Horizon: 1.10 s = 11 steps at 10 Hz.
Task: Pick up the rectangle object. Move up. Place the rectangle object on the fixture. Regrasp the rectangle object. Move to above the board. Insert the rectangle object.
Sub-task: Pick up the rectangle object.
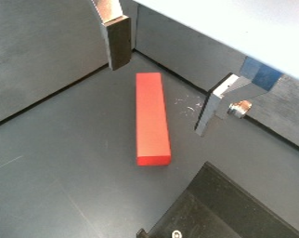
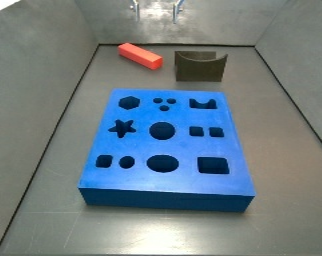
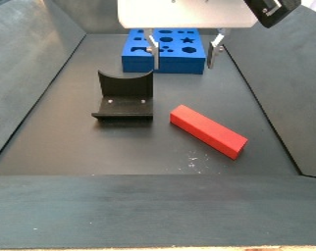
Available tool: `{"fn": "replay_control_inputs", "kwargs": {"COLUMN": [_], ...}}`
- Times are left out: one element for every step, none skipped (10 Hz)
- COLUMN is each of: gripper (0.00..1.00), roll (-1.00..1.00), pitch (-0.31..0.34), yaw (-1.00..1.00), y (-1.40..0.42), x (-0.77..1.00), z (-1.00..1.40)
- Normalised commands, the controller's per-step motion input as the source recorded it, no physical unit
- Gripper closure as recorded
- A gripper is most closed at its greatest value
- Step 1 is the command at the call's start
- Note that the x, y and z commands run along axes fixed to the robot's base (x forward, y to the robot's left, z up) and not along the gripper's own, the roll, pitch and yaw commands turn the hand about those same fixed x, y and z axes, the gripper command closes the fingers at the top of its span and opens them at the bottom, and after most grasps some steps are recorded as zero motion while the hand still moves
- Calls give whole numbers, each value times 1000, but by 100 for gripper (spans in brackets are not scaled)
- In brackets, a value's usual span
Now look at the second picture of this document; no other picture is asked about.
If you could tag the blue foam shape board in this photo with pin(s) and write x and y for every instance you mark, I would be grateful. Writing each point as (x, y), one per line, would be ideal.
(166, 153)

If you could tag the red rectangular block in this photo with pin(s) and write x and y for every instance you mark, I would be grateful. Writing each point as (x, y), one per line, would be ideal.
(141, 56)

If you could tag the black curved fixture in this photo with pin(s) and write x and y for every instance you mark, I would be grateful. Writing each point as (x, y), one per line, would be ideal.
(198, 66)

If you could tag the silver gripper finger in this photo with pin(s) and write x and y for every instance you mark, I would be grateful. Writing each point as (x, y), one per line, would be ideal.
(134, 8)
(177, 5)

